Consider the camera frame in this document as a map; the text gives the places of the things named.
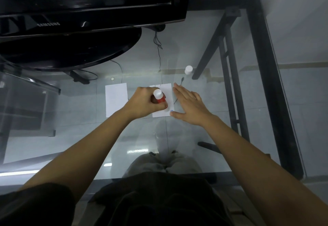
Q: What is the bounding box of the black metal table leg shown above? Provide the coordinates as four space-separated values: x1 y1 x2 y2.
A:
191 6 251 155

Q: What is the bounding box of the person's right hand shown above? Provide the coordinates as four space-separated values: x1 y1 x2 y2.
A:
170 83 219 128

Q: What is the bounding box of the black table frame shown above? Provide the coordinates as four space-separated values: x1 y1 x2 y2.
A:
188 0 307 181

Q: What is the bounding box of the black monitor cable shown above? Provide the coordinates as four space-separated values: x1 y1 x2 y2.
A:
142 25 166 73

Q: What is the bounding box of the white paper sheet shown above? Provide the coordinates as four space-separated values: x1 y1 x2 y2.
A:
105 83 129 118
149 83 175 118

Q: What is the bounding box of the black monitor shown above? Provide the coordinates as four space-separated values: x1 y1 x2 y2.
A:
0 0 194 38

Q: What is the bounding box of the glass side shelf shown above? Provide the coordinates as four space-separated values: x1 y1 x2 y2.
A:
0 62 61 165

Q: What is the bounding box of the person's left hand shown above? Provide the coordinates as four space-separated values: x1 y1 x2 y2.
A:
126 87 169 119

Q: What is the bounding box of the person's black shirt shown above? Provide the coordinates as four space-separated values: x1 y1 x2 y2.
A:
0 172 232 226

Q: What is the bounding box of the person's left forearm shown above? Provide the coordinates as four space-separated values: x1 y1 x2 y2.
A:
19 107 141 204

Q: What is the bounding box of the person's right forearm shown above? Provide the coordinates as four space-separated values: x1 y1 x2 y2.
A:
200 114 328 226

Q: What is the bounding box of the black power cable with adapter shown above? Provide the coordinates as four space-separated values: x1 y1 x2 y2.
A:
69 60 124 85

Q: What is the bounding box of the red glue stick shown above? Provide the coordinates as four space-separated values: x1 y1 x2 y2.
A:
153 89 167 105

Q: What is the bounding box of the black monitor stand base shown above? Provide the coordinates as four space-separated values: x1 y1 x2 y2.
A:
0 27 142 72

